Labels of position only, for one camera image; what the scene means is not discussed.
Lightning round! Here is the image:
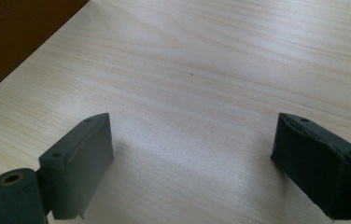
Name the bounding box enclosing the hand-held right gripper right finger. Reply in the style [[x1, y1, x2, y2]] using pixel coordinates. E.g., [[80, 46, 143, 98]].
[[270, 112, 351, 220]]

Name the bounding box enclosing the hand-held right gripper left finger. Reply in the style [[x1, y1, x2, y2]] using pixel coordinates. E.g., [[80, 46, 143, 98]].
[[38, 112, 115, 220]]

